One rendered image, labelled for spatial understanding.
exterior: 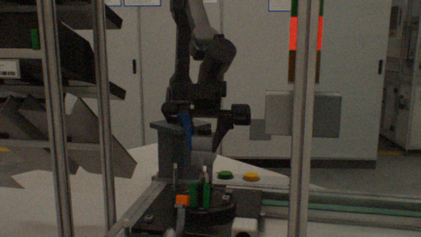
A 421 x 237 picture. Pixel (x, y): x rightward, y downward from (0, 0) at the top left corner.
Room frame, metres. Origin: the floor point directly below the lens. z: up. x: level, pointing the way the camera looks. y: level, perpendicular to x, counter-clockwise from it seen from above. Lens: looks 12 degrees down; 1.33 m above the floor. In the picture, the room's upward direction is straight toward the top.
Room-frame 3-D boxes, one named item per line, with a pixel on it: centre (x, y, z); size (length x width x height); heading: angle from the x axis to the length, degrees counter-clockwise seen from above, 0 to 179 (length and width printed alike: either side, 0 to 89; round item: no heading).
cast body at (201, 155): (0.77, 0.02, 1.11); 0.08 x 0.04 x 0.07; 170
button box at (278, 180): (0.97, -0.11, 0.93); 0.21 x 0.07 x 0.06; 79
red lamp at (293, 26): (0.63, -0.15, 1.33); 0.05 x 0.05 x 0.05
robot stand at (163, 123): (1.21, 0.10, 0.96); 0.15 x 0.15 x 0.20; 43
